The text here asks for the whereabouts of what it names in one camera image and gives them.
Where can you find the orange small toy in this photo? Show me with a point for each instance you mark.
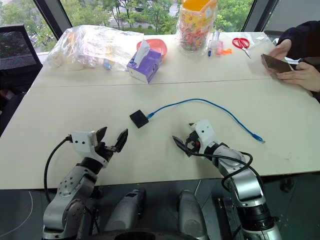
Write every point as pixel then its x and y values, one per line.
pixel 226 51

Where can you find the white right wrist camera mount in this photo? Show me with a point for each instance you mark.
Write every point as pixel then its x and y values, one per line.
pixel 205 131

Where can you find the grey rounded robot leg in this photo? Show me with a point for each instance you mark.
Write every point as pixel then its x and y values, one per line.
pixel 191 215
pixel 126 210

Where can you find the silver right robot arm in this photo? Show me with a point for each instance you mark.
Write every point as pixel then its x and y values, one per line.
pixel 240 180

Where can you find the clear plastic bag with items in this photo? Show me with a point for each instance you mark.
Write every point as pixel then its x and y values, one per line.
pixel 87 47

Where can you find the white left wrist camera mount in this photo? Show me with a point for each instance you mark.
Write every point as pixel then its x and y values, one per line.
pixel 82 143

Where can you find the black box under table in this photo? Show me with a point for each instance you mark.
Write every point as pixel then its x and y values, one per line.
pixel 226 217

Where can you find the clear bag of colourful toys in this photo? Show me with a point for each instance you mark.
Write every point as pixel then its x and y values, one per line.
pixel 193 27

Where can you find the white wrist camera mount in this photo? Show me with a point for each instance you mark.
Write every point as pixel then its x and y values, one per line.
pixel 205 131
pixel 82 143

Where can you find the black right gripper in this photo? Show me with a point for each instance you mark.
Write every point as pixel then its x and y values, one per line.
pixel 193 143

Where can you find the pink plastic bowl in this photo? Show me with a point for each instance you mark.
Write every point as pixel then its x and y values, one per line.
pixel 157 46

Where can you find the purple tissue box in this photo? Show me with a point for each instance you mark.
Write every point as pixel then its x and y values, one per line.
pixel 147 65

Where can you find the person's left hand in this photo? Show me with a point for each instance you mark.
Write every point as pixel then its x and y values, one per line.
pixel 306 76

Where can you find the brown smartphone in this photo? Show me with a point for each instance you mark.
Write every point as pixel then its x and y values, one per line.
pixel 276 63

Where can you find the pink small bottle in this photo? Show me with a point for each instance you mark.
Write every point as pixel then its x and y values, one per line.
pixel 219 48

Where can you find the dark window frame pillar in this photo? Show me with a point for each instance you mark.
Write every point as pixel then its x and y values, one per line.
pixel 53 17
pixel 262 15

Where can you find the person's right hand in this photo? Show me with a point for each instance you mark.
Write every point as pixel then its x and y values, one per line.
pixel 282 48

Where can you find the black square adapter box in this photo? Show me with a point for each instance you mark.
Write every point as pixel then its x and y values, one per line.
pixel 139 118

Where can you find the black mesh office chair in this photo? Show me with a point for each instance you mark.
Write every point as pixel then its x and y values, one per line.
pixel 17 65

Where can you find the small clear plastic bag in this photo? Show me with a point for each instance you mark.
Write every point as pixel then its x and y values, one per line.
pixel 258 40

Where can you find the black chair caster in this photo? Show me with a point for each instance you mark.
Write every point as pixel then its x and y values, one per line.
pixel 287 185

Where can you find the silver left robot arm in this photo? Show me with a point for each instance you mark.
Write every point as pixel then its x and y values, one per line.
pixel 72 185

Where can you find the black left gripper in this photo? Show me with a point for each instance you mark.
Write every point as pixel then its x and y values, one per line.
pixel 106 151

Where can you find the blue capped pen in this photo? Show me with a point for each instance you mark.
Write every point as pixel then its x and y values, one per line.
pixel 209 50

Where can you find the person's dark sleeved right forearm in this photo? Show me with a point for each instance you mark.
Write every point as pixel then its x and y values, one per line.
pixel 303 37

